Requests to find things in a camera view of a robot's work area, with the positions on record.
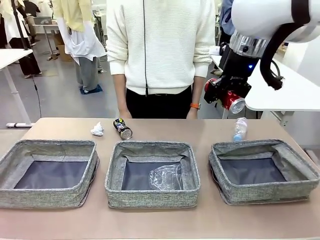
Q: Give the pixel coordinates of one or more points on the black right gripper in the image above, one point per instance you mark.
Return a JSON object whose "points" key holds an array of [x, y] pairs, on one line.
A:
{"points": [[237, 65]]}

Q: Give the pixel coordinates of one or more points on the crushed red can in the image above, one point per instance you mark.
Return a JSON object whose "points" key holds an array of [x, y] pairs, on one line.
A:
{"points": [[235, 103]]}

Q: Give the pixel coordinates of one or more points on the clear plastic cup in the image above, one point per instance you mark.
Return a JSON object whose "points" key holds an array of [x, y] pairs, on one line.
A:
{"points": [[165, 177]]}

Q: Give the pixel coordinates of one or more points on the crushed dark blue can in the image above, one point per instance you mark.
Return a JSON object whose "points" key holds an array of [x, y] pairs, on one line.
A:
{"points": [[122, 128]]}

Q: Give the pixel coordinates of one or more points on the white paper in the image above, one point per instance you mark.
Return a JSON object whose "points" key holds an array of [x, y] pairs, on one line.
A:
{"points": [[97, 130]]}

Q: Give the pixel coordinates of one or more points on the person's right forearm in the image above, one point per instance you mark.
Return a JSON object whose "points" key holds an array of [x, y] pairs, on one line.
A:
{"points": [[120, 92]]}

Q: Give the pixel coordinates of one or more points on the person's left forearm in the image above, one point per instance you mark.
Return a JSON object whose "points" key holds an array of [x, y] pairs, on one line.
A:
{"points": [[196, 90]]}

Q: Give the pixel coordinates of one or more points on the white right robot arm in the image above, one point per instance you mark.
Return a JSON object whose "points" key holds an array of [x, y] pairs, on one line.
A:
{"points": [[262, 15]]}

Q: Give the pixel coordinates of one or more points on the person's left hand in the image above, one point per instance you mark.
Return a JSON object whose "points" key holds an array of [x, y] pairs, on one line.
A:
{"points": [[192, 113]]}

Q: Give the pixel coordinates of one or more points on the person's right hand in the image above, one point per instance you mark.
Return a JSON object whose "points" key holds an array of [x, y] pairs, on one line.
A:
{"points": [[125, 114]]}

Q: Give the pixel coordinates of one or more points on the orange wrist watch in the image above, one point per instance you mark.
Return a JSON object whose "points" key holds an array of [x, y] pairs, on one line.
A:
{"points": [[195, 105]]}

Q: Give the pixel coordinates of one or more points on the crushed clear plastic bottle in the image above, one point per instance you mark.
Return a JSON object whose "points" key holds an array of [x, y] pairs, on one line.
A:
{"points": [[240, 128]]}

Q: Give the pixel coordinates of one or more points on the black trousers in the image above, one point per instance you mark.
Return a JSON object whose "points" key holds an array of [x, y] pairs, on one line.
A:
{"points": [[157, 105]]}

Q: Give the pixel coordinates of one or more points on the person in blue shirt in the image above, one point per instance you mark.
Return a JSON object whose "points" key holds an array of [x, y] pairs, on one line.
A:
{"points": [[225, 17]]}

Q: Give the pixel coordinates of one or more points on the white zip sweater torso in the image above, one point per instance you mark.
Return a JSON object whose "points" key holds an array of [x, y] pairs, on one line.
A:
{"points": [[160, 42]]}

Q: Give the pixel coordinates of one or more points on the grey fabric basket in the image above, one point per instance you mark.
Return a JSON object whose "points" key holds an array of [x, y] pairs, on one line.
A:
{"points": [[150, 200], [265, 193], [45, 198]]}

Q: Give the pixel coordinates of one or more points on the blue floor mat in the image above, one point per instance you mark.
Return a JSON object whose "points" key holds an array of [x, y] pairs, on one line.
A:
{"points": [[96, 89]]}

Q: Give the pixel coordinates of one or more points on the person in yellow cardigan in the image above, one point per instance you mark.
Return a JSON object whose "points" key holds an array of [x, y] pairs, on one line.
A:
{"points": [[77, 37]]}

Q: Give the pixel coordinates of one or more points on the brown cardboard box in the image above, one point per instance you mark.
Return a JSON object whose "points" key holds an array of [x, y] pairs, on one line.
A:
{"points": [[61, 48]]}

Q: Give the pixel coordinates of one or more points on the person in white top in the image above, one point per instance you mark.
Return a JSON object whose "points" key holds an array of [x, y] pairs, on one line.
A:
{"points": [[25, 57]]}

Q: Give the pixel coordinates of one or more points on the black stand pole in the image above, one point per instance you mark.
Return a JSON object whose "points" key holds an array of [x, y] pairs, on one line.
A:
{"points": [[21, 30]]}

